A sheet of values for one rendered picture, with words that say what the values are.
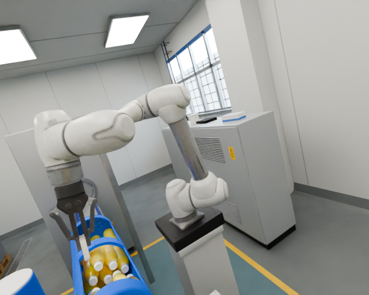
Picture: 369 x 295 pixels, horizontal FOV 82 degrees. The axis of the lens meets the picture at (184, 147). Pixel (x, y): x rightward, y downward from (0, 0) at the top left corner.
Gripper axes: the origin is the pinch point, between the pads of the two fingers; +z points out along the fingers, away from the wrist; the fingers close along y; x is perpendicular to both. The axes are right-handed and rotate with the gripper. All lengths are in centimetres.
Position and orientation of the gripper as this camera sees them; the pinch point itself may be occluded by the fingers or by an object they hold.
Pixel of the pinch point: (84, 247)
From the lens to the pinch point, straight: 77.0
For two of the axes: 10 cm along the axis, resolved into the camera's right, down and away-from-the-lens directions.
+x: 4.7, -0.3, -8.8
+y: -8.6, 2.2, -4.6
